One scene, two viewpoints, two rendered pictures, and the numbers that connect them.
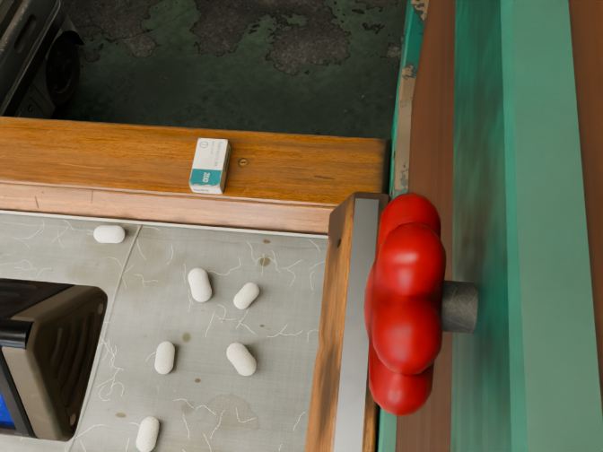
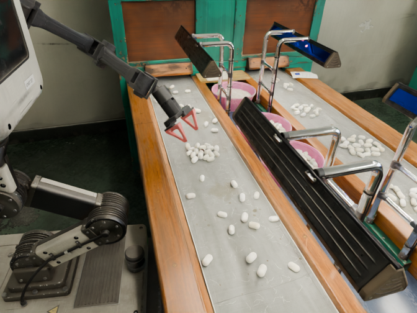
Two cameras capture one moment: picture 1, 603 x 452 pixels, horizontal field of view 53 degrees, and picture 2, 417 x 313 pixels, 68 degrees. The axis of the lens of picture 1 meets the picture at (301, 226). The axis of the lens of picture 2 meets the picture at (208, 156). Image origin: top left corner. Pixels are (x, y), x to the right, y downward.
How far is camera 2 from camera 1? 196 cm
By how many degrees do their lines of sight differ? 70
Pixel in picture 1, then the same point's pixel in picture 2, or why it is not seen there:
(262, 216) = not seen: hidden behind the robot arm
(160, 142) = (133, 97)
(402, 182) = (143, 61)
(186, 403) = (181, 90)
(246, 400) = (177, 87)
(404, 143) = (136, 61)
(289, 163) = not seen: hidden behind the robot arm
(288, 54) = (26, 219)
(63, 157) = (141, 105)
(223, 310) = not seen: hidden behind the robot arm
